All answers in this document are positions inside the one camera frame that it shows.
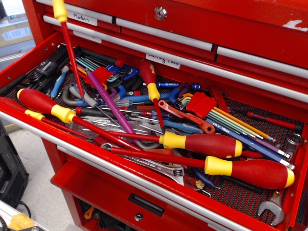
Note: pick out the large red yellow screwdriver left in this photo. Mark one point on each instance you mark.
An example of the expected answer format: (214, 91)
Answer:
(39, 102)

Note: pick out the large red yellow screwdriver front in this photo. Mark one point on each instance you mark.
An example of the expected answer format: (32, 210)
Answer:
(261, 173)

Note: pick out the open red drawer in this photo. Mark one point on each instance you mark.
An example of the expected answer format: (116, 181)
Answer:
(146, 200)

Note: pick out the black red handle screwdriver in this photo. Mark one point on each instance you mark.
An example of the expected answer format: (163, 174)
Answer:
(82, 111)

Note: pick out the silver socket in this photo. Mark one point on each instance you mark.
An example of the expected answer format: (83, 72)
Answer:
(294, 141)

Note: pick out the orange red flat wrench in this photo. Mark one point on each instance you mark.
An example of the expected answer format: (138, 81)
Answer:
(205, 126)

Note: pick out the purple hex key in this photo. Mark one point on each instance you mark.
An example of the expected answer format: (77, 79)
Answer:
(108, 100)

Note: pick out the blue holder hex key set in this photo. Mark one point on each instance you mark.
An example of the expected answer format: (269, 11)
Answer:
(125, 72)

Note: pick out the silver cabinet lock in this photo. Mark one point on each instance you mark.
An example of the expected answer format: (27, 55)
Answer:
(160, 13)

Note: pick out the blue 10mm hex key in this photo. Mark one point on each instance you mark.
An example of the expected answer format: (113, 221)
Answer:
(267, 153)

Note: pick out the small red holder hex keys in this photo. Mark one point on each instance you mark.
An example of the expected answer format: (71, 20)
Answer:
(101, 72)

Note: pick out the grey blue handle screwdriver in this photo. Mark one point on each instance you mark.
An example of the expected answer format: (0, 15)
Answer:
(73, 88)

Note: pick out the large red yellow screwdriver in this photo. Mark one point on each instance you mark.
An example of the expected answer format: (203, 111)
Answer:
(261, 173)
(39, 102)

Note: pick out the white Markers label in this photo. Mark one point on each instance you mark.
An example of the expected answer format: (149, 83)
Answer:
(82, 18)

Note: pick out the small red black screwdriver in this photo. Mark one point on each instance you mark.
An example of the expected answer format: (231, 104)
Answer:
(260, 117)

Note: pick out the white paper label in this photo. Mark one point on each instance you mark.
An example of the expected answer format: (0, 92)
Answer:
(163, 61)

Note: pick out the blue handle pliers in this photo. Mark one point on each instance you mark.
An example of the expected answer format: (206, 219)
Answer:
(185, 127)

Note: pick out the blue Bosch bit holder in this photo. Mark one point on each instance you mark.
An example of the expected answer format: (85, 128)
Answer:
(194, 86)

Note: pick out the silver combination wrench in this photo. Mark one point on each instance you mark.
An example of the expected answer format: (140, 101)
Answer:
(274, 204)

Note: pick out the black box on floor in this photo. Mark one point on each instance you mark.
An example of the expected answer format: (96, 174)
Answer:
(13, 175)

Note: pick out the red holder rainbow hex keys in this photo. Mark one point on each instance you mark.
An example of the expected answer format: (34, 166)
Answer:
(206, 107)

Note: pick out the red tool chest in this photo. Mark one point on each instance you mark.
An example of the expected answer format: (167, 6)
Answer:
(202, 24)

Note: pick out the red yellow Wiha screwdriver centre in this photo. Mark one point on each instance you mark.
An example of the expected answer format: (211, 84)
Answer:
(148, 75)

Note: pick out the black hex key set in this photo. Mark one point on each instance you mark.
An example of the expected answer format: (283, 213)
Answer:
(44, 76)

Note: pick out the red yellow screwdriver front edge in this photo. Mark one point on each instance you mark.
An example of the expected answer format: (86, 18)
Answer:
(40, 117)

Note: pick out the blue handle small screwdriver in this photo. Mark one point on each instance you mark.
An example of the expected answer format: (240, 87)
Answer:
(59, 82)

